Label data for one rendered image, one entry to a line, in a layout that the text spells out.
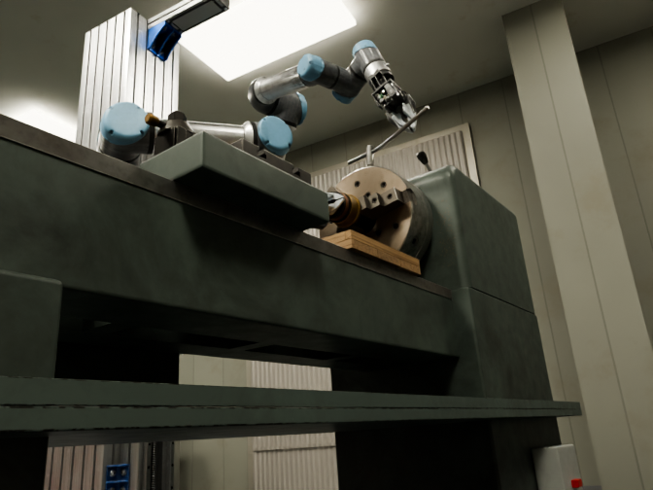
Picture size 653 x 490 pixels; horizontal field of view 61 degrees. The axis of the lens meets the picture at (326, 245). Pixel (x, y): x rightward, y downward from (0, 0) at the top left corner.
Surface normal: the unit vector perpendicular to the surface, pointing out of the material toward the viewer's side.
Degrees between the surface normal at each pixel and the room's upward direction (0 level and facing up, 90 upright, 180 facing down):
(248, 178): 90
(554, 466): 90
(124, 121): 91
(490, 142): 90
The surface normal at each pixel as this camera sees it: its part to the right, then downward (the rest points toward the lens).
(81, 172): 0.80, -0.25
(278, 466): -0.49, -0.26
